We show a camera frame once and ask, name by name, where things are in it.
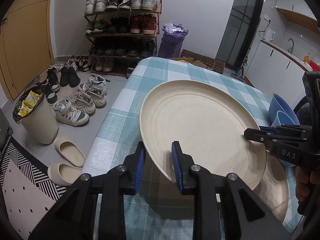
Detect large blue bowl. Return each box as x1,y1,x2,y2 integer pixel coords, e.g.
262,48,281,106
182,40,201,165
268,94,299,125

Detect cream plate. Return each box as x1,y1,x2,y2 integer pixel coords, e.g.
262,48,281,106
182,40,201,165
139,80,267,189
253,155,289,222

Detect white kitchen cabinets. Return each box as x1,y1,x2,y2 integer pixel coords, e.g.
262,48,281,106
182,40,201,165
245,40,312,107

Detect person's right hand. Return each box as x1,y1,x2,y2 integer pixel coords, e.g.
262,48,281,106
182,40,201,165
296,166,320,202

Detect cream slipper near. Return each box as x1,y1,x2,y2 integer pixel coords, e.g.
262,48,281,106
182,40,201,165
47,163,82,186

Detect cream slipper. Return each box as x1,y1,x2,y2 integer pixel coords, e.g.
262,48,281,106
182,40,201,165
47,163,82,186
54,135,86,167

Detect black white patterned rug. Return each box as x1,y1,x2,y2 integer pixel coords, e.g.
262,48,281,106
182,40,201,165
1,137,67,239

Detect teal checked tablecloth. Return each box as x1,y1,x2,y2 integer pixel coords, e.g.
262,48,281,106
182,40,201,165
82,57,270,239

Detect cream slipper far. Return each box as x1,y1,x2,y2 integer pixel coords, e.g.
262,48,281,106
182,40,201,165
54,135,86,167

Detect patterned cardboard sheet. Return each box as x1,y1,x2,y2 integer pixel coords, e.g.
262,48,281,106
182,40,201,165
181,49,226,74

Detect white electric kettle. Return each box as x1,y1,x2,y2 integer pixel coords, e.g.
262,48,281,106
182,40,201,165
259,28,276,42

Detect white green sneaker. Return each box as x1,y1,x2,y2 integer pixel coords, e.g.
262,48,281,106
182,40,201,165
53,98,89,127

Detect cream trash bin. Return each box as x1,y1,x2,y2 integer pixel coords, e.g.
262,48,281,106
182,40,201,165
12,86,59,145

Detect black glass sliding door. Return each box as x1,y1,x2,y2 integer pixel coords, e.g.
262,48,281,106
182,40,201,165
216,0,264,71

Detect white grey sneaker pair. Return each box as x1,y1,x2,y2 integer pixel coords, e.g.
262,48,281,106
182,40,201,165
71,74,110,116

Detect purple plastic bag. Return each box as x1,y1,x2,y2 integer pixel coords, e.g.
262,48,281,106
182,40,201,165
158,23,189,59

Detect black sneaker pair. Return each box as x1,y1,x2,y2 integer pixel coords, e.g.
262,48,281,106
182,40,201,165
37,66,80,104

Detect orange wooden door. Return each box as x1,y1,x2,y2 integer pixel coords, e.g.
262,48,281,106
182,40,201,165
1,0,53,100

